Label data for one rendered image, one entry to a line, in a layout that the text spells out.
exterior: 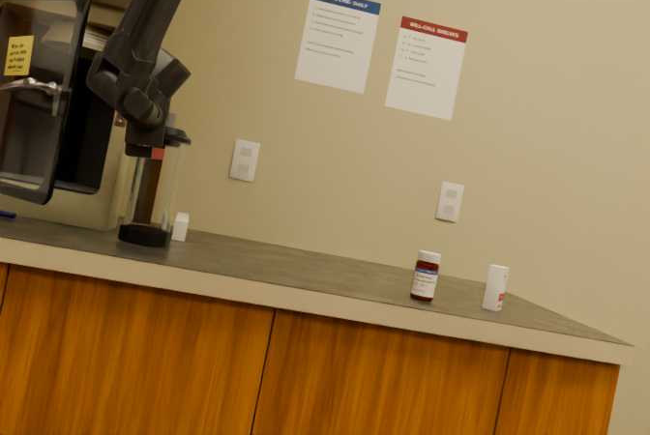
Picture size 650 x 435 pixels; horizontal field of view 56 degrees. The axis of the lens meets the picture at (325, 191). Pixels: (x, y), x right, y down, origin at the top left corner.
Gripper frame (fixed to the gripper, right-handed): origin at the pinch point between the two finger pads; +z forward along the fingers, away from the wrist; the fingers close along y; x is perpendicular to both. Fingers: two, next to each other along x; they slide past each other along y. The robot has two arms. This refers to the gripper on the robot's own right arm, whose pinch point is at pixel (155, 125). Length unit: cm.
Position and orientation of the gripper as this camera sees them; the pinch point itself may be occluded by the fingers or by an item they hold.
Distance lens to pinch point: 120.8
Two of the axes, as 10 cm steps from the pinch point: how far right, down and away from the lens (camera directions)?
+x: -9.9, -1.1, -1.2
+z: -1.2, 0.6, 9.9
